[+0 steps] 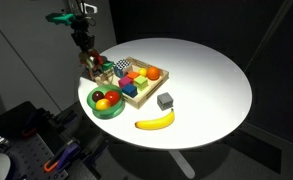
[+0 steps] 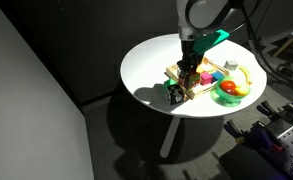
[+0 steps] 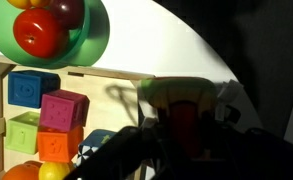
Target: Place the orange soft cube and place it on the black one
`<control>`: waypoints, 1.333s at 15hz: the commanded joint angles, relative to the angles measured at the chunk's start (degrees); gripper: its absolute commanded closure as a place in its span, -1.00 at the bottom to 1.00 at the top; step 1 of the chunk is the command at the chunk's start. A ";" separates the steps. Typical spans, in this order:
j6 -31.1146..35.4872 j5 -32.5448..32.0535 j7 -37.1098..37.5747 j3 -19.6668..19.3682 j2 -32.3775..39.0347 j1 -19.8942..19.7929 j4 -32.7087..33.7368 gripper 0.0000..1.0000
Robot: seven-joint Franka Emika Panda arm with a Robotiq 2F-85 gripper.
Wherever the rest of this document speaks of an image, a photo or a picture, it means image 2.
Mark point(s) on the black white checkered soft cube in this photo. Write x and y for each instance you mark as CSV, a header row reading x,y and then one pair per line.
x,y
175,95

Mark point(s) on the black perforated mounting board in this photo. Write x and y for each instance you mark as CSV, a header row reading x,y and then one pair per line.
x,y
292,140

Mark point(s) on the yellow round fruit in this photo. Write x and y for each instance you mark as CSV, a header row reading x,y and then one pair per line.
x,y
242,88

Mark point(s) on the blue wooden cube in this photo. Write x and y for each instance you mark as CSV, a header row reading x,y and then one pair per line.
x,y
217,76

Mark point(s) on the wooden tray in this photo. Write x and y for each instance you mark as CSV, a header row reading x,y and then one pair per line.
x,y
202,89

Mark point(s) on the pink wooden cube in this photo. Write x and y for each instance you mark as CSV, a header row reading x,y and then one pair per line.
x,y
206,78

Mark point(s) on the yellow banana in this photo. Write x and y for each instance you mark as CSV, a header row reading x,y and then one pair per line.
x,y
246,74

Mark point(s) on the lime green wooden cube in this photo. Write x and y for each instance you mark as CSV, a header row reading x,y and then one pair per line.
x,y
210,69

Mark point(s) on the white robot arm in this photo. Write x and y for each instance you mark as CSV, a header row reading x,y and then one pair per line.
x,y
202,16

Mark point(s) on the green plastic bowl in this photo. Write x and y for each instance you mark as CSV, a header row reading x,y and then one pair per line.
x,y
231,97

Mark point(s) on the wooden furniture leg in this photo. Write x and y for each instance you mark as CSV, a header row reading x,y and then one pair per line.
x,y
283,47

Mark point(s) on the black padded block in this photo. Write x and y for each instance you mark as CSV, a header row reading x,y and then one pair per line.
x,y
246,166

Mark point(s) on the grey cube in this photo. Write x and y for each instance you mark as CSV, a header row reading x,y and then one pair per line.
x,y
231,64

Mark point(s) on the white table leg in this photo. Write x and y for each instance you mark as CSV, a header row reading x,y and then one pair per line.
x,y
170,136

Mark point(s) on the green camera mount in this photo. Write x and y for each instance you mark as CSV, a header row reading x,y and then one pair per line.
x,y
209,40

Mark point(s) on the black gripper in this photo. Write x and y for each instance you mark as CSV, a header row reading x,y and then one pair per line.
x,y
188,55

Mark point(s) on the black clamp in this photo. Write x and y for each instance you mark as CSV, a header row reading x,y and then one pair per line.
x,y
235,128
268,110

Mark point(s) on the red apple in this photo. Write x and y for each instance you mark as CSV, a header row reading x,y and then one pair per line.
x,y
227,86

